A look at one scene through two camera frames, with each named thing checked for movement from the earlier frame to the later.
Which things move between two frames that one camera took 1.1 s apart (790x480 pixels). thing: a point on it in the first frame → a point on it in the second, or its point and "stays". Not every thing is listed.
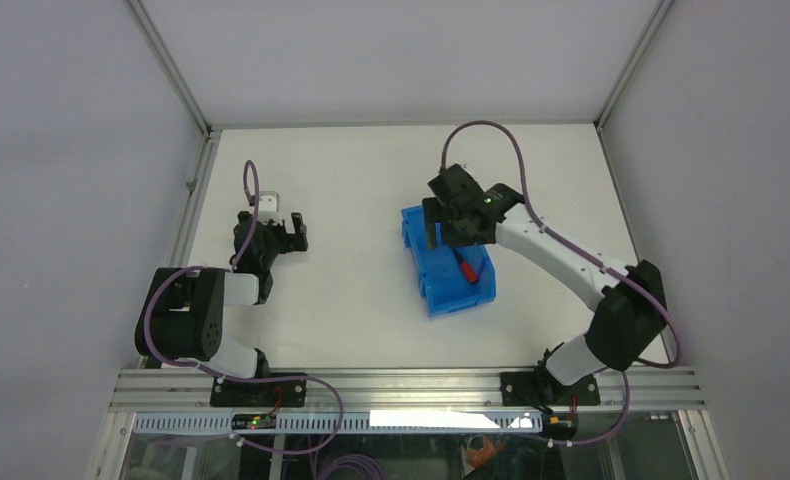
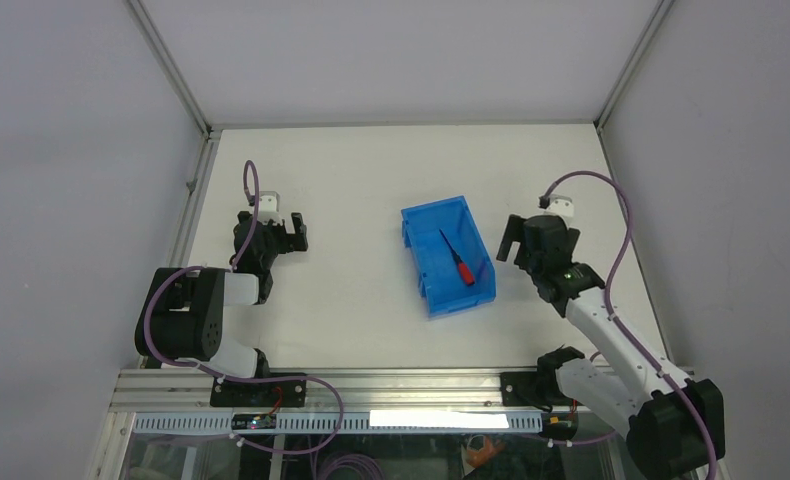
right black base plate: x=534 y=388 stays
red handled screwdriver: x=466 y=268 stays
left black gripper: x=290 y=242 stays
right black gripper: x=432 y=209 → x=515 y=232
